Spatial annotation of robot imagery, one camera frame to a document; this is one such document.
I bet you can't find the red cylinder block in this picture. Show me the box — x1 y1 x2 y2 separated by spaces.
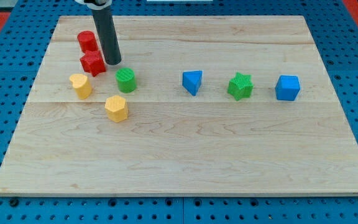
77 30 98 53

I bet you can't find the yellow hexagon block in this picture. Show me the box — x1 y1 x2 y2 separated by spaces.
104 95 129 123

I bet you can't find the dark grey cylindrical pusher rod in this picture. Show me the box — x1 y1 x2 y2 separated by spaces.
92 6 122 65

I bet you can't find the red star block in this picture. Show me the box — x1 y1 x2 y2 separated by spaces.
80 50 106 77

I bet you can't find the light wooden board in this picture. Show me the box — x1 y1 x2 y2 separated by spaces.
0 16 358 197

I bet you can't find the yellow heart block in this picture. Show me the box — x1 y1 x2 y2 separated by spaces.
69 73 92 100

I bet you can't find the blue triangle block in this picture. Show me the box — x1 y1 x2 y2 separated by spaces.
182 70 203 96

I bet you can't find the green star block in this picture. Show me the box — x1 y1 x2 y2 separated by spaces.
227 72 254 101

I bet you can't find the blue cube block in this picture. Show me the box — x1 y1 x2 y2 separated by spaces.
275 75 301 101

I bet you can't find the green cylinder block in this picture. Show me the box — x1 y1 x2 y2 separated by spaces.
116 68 137 93

